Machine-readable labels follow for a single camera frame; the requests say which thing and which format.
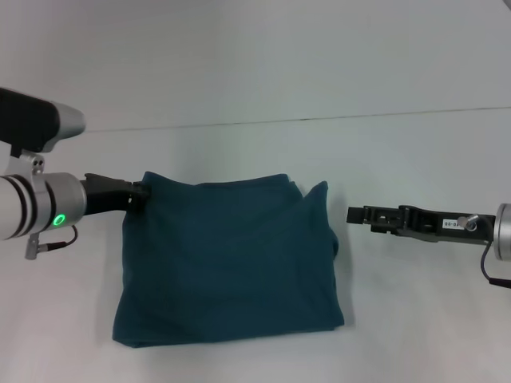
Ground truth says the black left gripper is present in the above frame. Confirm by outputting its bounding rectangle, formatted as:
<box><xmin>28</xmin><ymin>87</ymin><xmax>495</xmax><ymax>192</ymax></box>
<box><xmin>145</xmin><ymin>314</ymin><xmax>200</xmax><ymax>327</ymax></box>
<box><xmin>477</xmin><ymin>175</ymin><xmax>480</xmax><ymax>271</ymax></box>
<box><xmin>79</xmin><ymin>172</ymin><xmax>153</xmax><ymax>216</ymax></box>

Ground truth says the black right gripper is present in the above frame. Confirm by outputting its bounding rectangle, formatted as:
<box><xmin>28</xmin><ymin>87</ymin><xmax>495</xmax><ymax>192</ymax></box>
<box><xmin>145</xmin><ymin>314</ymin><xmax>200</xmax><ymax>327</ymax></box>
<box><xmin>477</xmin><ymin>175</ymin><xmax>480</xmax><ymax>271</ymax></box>
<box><xmin>347</xmin><ymin>205</ymin><xmax>498</xmax><ymax>245</ymax></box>

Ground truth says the teal t-shirt with FREE print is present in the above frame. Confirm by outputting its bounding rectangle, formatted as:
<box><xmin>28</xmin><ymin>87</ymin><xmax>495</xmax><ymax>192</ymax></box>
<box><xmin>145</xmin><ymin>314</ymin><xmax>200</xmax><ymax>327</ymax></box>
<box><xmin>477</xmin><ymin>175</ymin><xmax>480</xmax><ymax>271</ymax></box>
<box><xmin>111</xmin><ymin>171</ymin><xmax>346</xmax><ymax>349</ymax></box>

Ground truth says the right arm cable with plug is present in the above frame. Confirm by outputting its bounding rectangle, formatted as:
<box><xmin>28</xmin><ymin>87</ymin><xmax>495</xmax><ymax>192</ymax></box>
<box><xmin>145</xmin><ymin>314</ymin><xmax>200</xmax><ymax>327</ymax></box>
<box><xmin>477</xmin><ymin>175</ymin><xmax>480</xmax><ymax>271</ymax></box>
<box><xmin>458</xmin><ymin>214</ymin><xmax>511</xmax><ymax>290</ymax></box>

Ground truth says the arm cable with plug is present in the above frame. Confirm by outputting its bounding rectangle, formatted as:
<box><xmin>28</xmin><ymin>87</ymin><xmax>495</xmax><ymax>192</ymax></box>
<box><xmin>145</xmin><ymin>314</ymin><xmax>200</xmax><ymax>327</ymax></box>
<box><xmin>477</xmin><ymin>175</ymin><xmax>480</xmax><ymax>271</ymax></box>
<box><xmin>458</xmin><ymin>214</ymin><xmax>511</xmax><ymax>290</ymax></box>
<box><xmin>24</xmin><ymin>224</ymin><xmax>79</xmax><ymax>260</ymax></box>

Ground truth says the left arm cable with plug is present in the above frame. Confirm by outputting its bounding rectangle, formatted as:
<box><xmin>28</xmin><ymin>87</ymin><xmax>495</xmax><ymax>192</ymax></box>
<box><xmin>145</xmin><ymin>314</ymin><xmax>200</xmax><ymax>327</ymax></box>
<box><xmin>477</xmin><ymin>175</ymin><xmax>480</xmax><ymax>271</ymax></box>
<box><xmin>24</xmin><ymin>224</ymin><xmax>79</xmax><ymax>260</ymax></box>

